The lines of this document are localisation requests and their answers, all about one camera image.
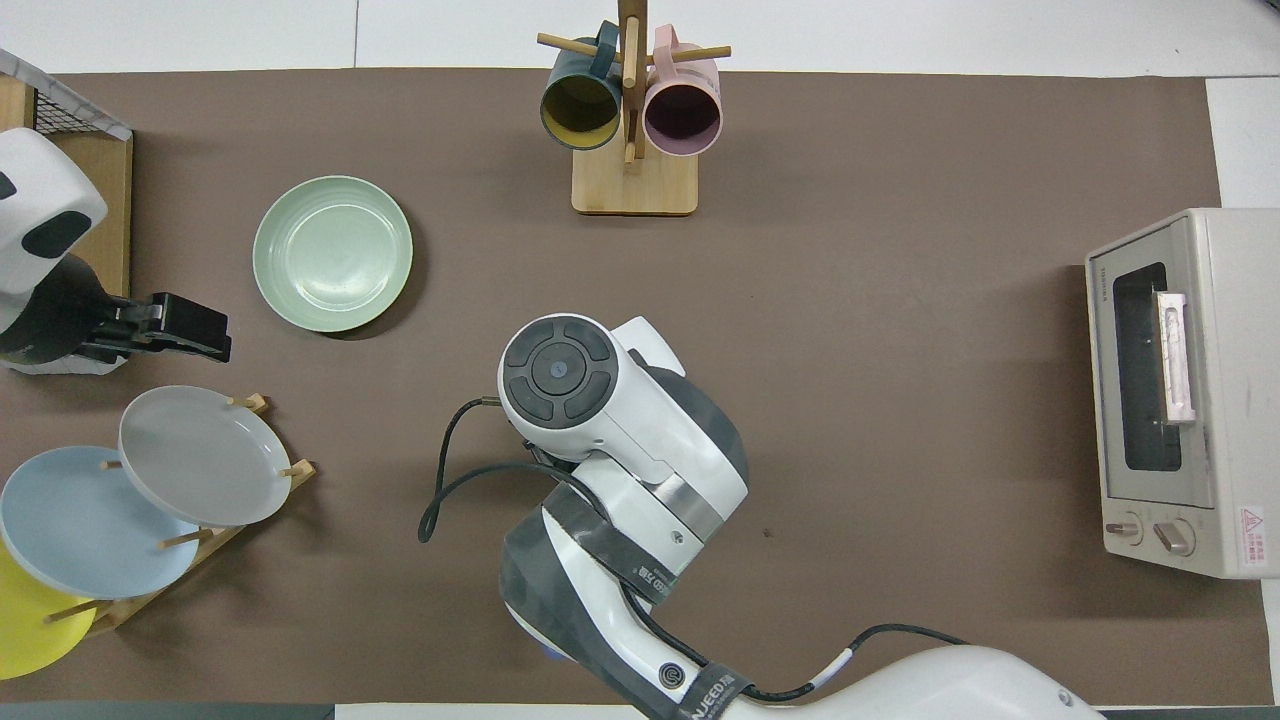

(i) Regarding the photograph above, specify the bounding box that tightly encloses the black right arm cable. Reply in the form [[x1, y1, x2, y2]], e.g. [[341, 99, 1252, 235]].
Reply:
[[418, 397, 966, 701]]

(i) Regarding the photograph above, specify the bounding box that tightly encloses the brown table mat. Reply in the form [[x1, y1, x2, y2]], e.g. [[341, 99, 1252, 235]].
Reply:
[[0, 68, 1273, 707]]

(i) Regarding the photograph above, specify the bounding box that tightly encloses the black wire basket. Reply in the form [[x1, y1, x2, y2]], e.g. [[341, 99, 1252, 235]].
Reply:
[[0, 48, 134, 141]]

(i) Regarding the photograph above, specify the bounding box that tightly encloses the yellow plate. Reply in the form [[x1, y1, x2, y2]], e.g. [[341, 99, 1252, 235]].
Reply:
[[0, 540, 99, 681]]

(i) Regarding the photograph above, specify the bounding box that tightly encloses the grey plate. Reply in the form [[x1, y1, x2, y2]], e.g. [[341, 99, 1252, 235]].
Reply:
[[118, 386, 293, 528]]

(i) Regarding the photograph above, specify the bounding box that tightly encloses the wooden shelf unit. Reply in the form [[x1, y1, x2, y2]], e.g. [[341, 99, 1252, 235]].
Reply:
[[0, 78, 134, 301]]

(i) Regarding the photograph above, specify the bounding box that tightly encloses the teal mug yellow inside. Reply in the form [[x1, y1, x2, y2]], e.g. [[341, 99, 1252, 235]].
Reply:
[[540, 22, 623, 151]]

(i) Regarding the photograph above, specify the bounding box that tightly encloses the light blue plate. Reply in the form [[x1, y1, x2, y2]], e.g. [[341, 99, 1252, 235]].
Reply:
[[0, 445, 201, 599]]

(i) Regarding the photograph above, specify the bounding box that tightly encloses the green plate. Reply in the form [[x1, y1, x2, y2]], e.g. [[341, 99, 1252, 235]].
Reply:
[[252, 176, 413, 333]]

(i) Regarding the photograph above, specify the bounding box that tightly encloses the wooden plate rack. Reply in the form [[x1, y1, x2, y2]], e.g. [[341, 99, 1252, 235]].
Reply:
[[45, 393, 317, 633]]

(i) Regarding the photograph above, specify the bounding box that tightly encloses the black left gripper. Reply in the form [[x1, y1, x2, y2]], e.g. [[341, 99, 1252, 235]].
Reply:
[[0, 255, 233, 369]]

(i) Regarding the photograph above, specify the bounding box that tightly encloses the white toaster oven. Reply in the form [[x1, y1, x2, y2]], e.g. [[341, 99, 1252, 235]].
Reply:
[[1085, 208, 1280, 579]]

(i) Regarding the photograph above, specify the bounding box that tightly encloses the wooden mug rack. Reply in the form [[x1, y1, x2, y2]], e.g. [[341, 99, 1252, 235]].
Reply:
[[537, 0, 732, 216]]

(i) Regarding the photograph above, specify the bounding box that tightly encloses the pink mug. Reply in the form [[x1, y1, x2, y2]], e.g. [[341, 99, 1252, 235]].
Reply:
[[643, 25, 723, 157]]

